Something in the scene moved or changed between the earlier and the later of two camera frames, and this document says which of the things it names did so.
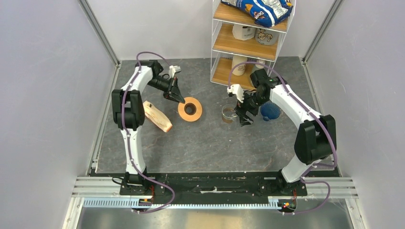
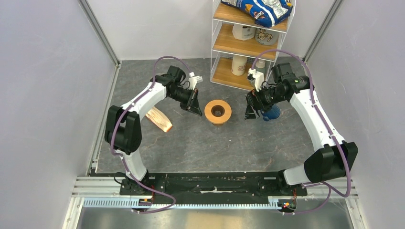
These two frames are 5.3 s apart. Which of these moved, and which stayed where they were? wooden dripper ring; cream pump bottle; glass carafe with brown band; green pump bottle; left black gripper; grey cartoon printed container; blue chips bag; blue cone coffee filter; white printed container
Moved: glass carafe with brown band; wooden dripper ring; left black gripper
Stayed: blue chips bag; cream pump bottle; white printed container; grey cartoon printed container; blue cone coffee filter; green pump bottle
